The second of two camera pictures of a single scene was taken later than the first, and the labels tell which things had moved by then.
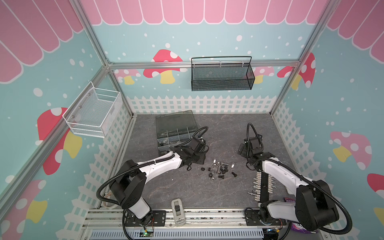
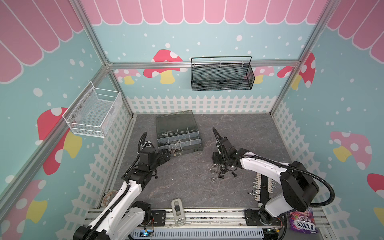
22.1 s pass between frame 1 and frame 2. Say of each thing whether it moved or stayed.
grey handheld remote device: stayed
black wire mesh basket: stayed
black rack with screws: stayed
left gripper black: moved
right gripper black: moved
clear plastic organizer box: stayed
